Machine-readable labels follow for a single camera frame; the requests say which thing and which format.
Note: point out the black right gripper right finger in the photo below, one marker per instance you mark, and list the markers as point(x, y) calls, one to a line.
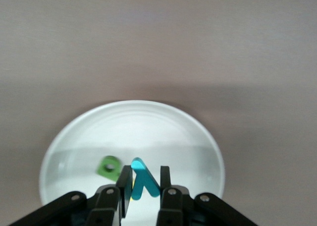
point(173, 206)

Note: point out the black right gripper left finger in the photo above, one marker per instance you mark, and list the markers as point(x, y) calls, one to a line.
point(104, 206)

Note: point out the green letter p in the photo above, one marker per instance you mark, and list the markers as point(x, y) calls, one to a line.
point(101, 170)

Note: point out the teal letter y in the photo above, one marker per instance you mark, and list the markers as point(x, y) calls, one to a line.
point(143, 179)

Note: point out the beige brown plate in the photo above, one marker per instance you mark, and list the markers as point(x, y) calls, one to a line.
point(138, 136)

